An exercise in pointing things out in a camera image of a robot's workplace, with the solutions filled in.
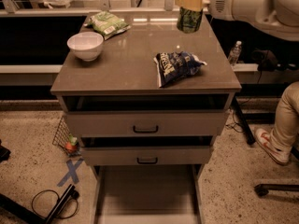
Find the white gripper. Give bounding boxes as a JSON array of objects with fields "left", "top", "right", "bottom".
[{"left": 175, "top": 0, "right": 245, "bottom": 21}]

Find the green soda can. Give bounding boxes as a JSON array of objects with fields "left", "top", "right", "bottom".
[{"left": 177, "top": 7, "right": 203, "bottom": 34}]

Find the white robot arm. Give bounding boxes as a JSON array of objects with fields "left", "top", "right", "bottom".
[{"left": 175, "top": 0, "right": 299, "bottom": 42}]

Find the grey drawer cabinet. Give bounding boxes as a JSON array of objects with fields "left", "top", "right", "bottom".
[{"left": 50, "top": 10, "right": 243, "bottom": 224}]

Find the grey top drawer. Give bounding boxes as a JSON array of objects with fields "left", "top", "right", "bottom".
[{"left": 64, "top": 93, "right": 232, "bottom": 137}]

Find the grey drawer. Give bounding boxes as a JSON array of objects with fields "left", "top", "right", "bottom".
[
  {"left": 91, "top": 165, "right": 204, "bottom": 224},
  {"left": 81, "top": 136, "right": 212, "bottom": 166},
  {"left": 64, "top": 93, "right": 232, "bottom": 137}
]

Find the grey middle drawer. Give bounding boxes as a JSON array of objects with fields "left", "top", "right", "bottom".
[{"left": 81, "top": 136, "right": 212, "bottom": 166}]

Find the grey bottom drawer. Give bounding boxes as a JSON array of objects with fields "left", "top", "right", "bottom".
[{"left": 91, "top": 165, "right": 204, "bottom": 224}]

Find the clear water bottle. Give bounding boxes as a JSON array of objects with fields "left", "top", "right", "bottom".
[{"left": 228, "top": 41, "right": 242, "bottom": 65}]

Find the blue chip bag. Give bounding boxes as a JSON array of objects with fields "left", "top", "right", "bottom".
[{"left": 153, "top": 51, "right": 207, "bottom": 88}]

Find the green chip bag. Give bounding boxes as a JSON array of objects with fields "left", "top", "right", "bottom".
[{"left": 85, "top": 11, "right": 131, "bottom": 40}]

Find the white bowl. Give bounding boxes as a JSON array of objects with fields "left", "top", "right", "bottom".
[{"left": 67, "top": 32, "right": 104, "bottom": 62}]

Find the person's leg and shoe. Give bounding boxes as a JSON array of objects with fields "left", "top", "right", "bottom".
[{"left": 255, "top": 81, "right": 299, "bottom": 165}]

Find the black chair base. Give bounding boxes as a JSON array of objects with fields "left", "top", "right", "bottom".
[{"left": 254, "top": 184, "right": 299, "bottom": 197}]

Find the blue tape cross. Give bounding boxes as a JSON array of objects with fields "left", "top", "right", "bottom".
[{"left": 57, "top": 158, "right": 83, "bottom": 187}]

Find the wire mesh basket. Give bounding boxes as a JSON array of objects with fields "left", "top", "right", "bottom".
[{"left": 52, "top": 117, "right": 80, "bottom": 157}]

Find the black stand with cable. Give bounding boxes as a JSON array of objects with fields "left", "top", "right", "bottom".
[{"left": 0, "top": 185, "right": 79, "bottom": 224}]

